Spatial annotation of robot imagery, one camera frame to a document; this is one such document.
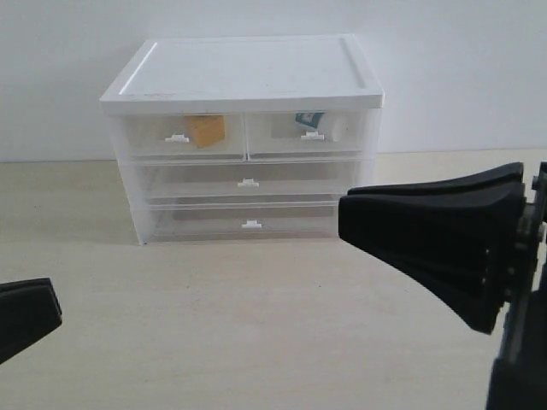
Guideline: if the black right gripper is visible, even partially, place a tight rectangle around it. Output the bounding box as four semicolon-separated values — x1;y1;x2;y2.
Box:
338;161;546;409

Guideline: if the white blue-labelled bottle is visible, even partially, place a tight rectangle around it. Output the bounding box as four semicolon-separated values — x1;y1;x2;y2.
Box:
295;112;349;142

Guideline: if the clear drawer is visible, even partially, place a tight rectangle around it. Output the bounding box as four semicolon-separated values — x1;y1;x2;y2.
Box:
136;161;364;200
132;201;338;244
121;114;244;161
244;111;368;160

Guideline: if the yellow wedge block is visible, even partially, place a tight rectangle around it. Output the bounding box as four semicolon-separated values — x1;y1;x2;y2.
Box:
184;115;226;149

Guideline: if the white plastic drawer cabinet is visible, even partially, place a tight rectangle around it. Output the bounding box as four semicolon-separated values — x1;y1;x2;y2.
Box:
100;34;384;228

